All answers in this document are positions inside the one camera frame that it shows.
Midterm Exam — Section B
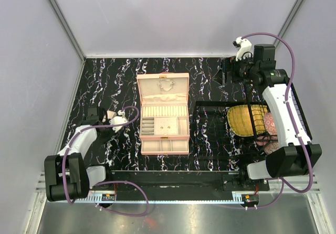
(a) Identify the silver rhinestone necklace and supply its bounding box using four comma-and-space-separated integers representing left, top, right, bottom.
156, 79, 176, 93

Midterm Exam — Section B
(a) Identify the pink jewelry box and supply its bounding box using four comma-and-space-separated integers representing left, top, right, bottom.
136, 72, 190, 155

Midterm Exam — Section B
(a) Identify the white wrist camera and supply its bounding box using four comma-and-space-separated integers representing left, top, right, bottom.
233, 37, 252, 61
102, 110, 128, 133

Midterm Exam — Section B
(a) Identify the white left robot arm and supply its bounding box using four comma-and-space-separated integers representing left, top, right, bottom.
44, 107, 116, 201

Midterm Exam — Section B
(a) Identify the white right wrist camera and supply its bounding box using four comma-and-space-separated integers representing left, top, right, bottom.
233, 37, 252, 61

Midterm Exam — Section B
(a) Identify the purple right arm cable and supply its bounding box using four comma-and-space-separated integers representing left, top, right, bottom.
217, 32, 315, 210

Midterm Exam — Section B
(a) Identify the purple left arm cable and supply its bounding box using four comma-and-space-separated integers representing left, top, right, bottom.
61, 105, 150, 217

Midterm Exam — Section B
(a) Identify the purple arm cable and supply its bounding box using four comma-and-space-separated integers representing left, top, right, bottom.
217, 32, 315, 210
61, 105, 150, 217

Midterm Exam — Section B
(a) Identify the black wire dish rack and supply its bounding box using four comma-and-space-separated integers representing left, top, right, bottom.
195, 79, 313, 161

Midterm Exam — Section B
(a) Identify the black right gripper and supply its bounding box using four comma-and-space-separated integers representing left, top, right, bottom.
212, 53, 258, 86

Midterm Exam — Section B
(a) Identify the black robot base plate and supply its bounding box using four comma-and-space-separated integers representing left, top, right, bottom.
104, 171, 270, 192

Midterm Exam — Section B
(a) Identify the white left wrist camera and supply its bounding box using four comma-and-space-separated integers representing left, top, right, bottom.
102, 110, 128, 133

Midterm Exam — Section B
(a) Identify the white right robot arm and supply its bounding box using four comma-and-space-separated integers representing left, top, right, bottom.
216, 38, 322, 190

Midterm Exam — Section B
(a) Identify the pink floral patterned plate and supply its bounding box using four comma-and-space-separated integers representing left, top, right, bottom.
256, 112, 279, 155

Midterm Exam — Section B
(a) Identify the yellow bamboo woven tray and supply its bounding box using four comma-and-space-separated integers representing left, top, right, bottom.
227, 104, 268, 137

